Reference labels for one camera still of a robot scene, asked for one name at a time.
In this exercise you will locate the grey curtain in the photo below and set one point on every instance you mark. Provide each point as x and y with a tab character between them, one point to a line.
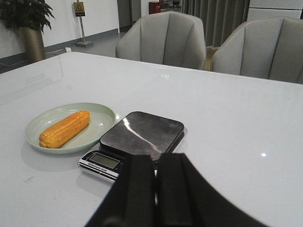
220	17

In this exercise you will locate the pale green plate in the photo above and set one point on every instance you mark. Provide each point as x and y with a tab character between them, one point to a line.
102	119

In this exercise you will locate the digital kitchen scale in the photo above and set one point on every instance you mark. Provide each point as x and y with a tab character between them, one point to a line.
138	133

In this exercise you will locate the grey chair left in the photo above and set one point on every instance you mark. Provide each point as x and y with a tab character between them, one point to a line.
167	38

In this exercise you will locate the red box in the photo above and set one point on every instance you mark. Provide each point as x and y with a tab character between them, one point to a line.
154	7

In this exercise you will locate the orange corn cob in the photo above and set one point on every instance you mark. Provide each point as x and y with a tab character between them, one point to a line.
58	134

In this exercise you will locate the grey chair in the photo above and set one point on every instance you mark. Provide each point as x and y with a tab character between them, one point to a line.
270	48
167	38

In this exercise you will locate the potted green plant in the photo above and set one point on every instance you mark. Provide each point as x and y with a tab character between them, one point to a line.
28	17

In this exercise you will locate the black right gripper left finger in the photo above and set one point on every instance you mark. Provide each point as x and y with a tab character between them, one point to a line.
131	200

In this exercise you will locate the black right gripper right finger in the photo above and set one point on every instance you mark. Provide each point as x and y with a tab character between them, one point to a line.
186	199

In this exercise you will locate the sign stand with metal pole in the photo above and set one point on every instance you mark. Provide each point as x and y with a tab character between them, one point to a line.
80	12

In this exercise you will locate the grey chair right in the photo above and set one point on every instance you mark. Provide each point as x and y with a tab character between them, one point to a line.
270	48

